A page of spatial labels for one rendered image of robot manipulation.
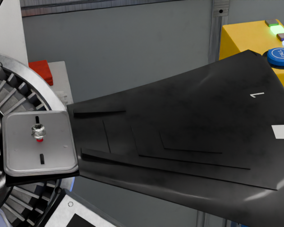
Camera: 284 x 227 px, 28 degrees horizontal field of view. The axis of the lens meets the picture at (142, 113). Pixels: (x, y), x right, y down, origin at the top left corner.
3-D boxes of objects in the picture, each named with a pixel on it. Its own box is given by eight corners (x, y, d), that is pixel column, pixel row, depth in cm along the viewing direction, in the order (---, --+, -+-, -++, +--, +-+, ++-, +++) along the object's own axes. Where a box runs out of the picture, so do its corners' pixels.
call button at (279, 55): (262, 57, 86) (263, 47, 85) (286, 54, 86) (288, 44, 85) (272, 71, 82) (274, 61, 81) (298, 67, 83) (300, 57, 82)
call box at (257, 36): (216, 77, 99) (221, 23, 93) (270, 70, 101) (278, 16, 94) (249, 133, 87) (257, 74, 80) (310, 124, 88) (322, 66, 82)
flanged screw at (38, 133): (50, 150, 52) (47, 129, 50) (35, 154, 51) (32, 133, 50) (46, 141, 53) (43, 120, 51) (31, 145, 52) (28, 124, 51)
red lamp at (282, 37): (275, 36, 90) (276, 33, 89) (286, 35, 90) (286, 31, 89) (280, 42, 88) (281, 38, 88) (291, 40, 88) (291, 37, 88)
